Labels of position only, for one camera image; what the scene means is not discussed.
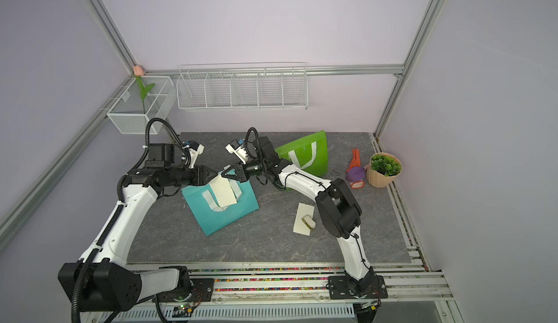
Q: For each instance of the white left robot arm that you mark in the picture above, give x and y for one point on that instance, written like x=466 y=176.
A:
x=99 y=280

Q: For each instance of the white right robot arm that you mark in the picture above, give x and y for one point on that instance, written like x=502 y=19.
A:
x=337 y=207

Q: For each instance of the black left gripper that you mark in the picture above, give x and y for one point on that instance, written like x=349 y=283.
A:
x=205 y=172

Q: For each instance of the beige pot green plant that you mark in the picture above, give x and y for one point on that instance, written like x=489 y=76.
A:
x=383 y=169

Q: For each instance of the beige mini stapler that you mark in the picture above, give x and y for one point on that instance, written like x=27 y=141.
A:
x=308 y=222

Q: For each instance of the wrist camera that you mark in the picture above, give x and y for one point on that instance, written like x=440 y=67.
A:
x=194 y=147
x=238 y=149

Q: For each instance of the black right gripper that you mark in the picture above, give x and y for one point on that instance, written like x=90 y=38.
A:
x=235 y=177

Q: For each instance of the green paper bag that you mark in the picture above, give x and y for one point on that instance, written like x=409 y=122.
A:
x=310 y=153

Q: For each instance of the purple round tape dispenser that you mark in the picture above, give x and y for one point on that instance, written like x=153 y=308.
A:
x=356 y=177

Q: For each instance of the pink artificial tulip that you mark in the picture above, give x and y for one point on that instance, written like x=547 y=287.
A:
x=144 y=89

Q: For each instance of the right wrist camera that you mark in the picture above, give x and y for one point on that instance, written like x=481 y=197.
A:
x=238 y=149

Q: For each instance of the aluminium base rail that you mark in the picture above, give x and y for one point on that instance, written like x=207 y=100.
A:
x=259 y=292

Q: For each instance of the cream lined receipt paper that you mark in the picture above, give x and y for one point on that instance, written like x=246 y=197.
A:
x=223 y=192

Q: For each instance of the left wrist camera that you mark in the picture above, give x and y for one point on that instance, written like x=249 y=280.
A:
x=194 y=147

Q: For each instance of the teal paper bag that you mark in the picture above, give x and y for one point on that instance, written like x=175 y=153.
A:
x=212 y=218

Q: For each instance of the white mesh corner basket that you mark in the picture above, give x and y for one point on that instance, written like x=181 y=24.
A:
x=126 y=113

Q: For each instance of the white wire wall shelf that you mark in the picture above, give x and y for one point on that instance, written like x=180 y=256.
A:
x=242 y=86

